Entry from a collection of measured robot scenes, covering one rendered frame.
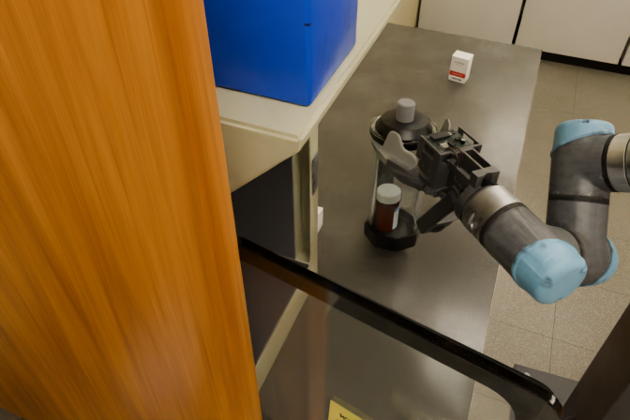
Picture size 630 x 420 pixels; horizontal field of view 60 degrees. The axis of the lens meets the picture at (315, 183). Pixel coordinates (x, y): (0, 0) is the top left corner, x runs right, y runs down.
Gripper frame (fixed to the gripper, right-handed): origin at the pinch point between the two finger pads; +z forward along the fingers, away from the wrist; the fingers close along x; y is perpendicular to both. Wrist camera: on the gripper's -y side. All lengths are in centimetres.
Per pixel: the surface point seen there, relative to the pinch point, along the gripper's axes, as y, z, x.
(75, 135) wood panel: 32, -32, 46
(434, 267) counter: -24.0, -8.7, -5.3
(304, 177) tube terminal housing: -1.6, -1.3, 18.1
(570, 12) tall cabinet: -66, 158, -222
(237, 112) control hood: 30, -30, 36
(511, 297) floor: -112, 29, -85
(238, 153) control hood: 27, -31, 37
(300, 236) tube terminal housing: -14.2, -1.1, 18.4
